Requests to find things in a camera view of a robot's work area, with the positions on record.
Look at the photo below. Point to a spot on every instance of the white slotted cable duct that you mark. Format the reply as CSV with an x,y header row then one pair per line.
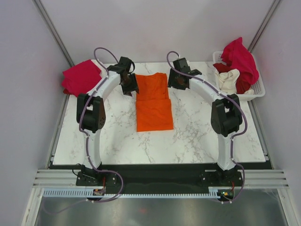
x,y
93,193

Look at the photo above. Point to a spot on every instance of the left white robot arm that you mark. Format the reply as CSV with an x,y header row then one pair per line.
x,y
91,115

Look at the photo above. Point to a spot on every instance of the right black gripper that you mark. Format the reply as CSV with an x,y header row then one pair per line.
x,y
171,83

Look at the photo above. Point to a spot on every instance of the dark red t shirt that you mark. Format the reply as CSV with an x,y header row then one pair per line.
x,y
242,86

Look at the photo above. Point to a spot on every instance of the orange t shirt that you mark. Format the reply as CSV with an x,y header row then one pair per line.
x,y
153,105

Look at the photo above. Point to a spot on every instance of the folded magenta t shirt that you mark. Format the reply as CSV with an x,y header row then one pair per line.
x,y
81,78

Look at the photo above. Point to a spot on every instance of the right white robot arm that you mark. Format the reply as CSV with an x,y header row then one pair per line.
x,y
226,116

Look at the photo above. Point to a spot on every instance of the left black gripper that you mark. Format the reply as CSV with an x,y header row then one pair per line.
x,y
134,87

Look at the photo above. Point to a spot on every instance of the white plastic basket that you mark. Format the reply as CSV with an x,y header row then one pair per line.
x,y
258,87

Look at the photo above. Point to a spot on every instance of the crumpled white t shirt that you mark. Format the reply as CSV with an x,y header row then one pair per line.
x,y
226,82

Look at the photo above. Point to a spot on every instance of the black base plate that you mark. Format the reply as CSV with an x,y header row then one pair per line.
x,y
160,178

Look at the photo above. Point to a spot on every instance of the aluminium frame rail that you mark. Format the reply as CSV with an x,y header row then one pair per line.
x,y
54,178

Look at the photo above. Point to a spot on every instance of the folded white t shirt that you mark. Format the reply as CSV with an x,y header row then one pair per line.
x,y
100,64

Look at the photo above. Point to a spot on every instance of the crumpled magenta t shirt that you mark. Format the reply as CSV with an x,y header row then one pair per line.
x,y
236,56

